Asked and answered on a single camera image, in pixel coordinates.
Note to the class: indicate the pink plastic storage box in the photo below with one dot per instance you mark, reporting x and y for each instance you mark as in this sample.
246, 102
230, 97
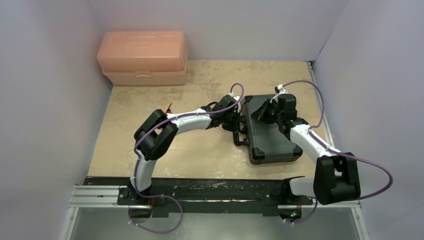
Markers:
144, 58

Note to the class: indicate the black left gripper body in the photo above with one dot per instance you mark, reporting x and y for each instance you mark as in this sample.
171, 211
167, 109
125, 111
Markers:
230, 121

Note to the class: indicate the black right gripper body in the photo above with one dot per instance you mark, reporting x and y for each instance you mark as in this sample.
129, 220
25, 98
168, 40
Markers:
267, 112

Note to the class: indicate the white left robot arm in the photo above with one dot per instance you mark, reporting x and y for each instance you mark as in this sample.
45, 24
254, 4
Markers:
154, 137

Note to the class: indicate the red utility knife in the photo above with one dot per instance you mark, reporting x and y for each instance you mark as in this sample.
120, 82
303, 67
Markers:
168, 110

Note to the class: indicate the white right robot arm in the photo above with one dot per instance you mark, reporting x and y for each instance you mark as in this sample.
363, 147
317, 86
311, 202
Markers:
336, 177

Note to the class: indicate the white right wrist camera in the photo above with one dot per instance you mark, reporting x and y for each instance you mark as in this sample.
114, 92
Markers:
279, 90

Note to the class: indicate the black poker set case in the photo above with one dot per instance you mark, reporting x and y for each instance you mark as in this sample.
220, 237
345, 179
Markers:
264, 142

